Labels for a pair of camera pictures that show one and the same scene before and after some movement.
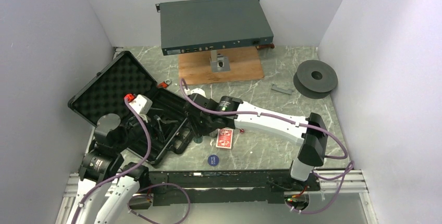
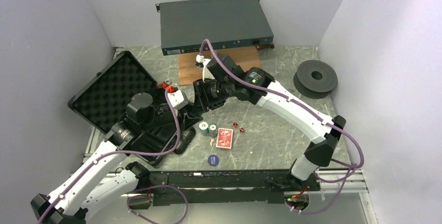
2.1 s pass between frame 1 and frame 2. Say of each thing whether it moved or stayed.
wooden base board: stayed
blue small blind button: stayed
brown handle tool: stayed
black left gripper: moved
